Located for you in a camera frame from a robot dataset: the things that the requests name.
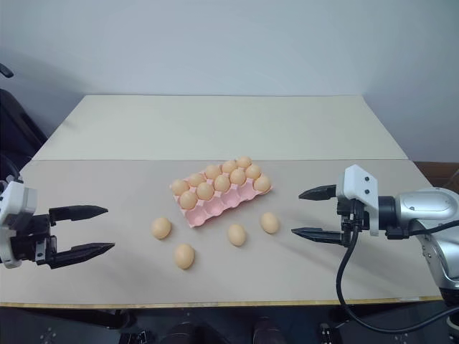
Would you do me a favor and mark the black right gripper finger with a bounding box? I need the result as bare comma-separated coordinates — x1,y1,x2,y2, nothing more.
298,183,339,202
290,226,351,248

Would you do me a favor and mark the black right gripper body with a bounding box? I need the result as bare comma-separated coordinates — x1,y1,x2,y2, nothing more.
336,196,371,249

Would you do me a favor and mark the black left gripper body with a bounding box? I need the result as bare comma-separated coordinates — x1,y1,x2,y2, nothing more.
9,213,59,270

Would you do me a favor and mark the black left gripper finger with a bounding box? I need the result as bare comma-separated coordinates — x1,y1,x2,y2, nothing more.
49,242,116,270
48,204,110,221

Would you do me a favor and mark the pink egg tray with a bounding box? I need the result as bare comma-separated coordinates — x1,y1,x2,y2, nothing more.
169,157,275,229

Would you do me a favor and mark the black chair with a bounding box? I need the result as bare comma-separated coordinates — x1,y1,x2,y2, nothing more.
0,62,48,171

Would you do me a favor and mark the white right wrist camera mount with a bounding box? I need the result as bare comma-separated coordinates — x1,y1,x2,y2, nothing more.
335,164,380,238

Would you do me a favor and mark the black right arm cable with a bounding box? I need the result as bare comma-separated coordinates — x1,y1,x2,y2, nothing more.
335,209,459,335

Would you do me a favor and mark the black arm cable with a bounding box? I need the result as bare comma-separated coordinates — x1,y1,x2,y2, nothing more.
0,157,22,184
335,209,459,335

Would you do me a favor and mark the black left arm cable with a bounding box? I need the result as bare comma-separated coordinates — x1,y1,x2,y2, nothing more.
0,157,22,184

